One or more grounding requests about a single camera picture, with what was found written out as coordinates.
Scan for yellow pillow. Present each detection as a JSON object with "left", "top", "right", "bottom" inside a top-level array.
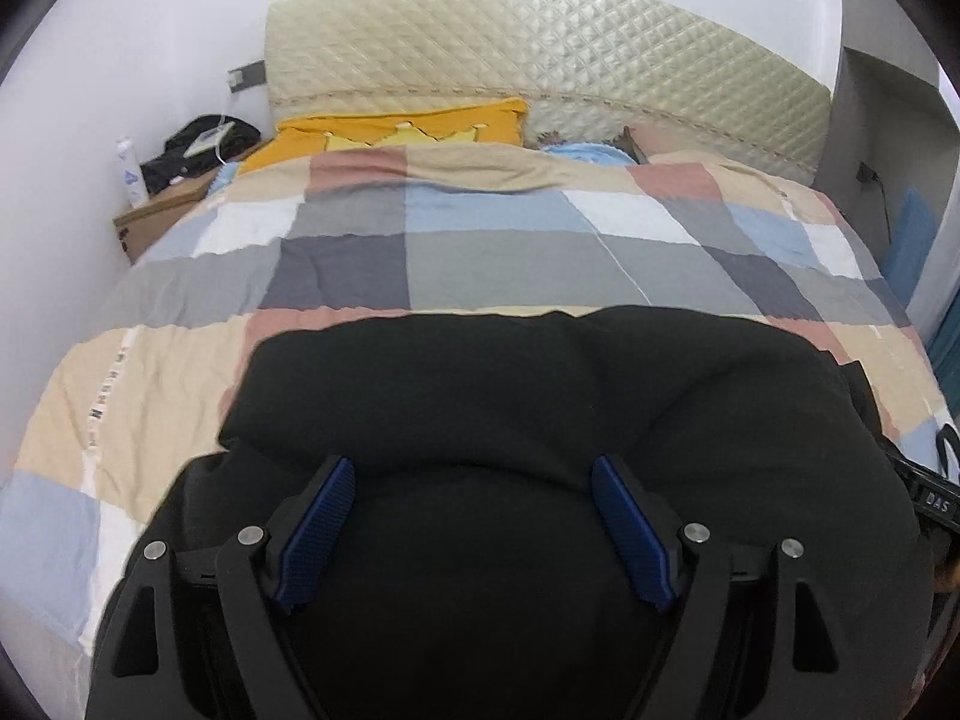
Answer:
[{"left": 239, "top": 98, "right": 529, "bottom": 174}]

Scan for wooden nightstand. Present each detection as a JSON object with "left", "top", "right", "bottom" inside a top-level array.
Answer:
[{"left": 112, "top": 167, "right": 221, "bottom": 265}]

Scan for plaid patchwork duvet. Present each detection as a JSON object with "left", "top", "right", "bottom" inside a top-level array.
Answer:
[{"left": 2, "top": 145, "right": 949, "bottom": 649}]

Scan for grey white wardrobe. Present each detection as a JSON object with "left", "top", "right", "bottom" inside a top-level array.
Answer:
[{"left": 812, "top": 0, "right": 960, "bottom": 301}]

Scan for light blue cloth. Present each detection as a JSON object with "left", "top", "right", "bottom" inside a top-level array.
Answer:
[{"left": 542, "top": 143, "right": 636, "bottom": 167}]

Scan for white spray bottle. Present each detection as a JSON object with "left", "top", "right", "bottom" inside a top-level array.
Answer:
[{"left": 116, "top": 137, "right": 149, "bottom": 208}]

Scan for black wall plug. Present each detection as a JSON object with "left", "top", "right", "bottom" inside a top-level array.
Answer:
[{"left": 856, "top": 163, "right": 878, "bottom": 184}]

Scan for white tablet device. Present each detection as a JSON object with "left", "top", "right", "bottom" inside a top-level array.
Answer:
[{"left": 184, "top": 122, "right": 233, "bottom": 160}]

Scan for cream quilted headboard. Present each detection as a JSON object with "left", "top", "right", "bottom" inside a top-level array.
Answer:
[{"left": 263, "top": 0, "right": 832, "bottom": 184}]

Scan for person's right hand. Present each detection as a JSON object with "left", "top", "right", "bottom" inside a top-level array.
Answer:
[{"left": 929, "top": 535, "right": 960, "bottom": 593}]

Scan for black puffer jacket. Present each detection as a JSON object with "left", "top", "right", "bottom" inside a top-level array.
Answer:
[{"left": 121, "top": 307, "right": 934, "bottom": 718}]

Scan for black bag on nightstand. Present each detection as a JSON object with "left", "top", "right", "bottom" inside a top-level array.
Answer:
[{"left": 142, "top": 114, "right": 262, "bottom": 195}]

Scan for grey wall socket plate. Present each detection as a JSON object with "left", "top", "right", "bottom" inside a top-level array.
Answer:
[{"left": 226, "top": 60, "right": 267, "bottom": 94}]

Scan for blue curtain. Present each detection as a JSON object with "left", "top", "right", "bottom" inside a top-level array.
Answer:
[{"left": 928, "top": 293, "right": 960, "bottom": 416}]

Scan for white charging cable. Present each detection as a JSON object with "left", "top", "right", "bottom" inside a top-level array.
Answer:
[{"left": 213, "top": 88, "right": 235, "bottom": 166}]

